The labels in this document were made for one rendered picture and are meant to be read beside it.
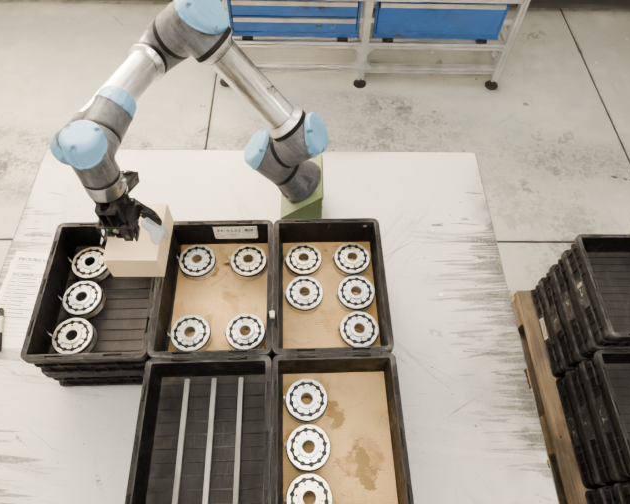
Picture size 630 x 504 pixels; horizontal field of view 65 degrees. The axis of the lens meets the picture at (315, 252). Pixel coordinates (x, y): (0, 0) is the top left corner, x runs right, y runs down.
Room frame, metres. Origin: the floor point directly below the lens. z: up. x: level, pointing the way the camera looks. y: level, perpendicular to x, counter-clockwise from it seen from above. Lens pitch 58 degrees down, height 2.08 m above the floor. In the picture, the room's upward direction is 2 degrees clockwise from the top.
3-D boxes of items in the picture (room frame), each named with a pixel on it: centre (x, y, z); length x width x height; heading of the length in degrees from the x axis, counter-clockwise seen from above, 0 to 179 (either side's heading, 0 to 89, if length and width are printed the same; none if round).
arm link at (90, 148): (0.61, 0.42, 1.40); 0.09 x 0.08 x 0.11; 174
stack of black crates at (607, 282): (0.85, -1.11, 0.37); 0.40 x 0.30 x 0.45; 3
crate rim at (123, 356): (0.58, 0.56, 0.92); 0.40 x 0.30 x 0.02; 4
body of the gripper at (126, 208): (0.60, 0.42, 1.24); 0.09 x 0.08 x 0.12; 3
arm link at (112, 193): (0.61, 0.41, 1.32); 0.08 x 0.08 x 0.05
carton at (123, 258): (0.63, 0.42, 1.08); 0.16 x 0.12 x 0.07; 3
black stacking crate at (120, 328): (0.58, 0.56, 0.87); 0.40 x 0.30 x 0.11; 4
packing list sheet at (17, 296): (0.64, 0.86, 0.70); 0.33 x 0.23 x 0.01; 3
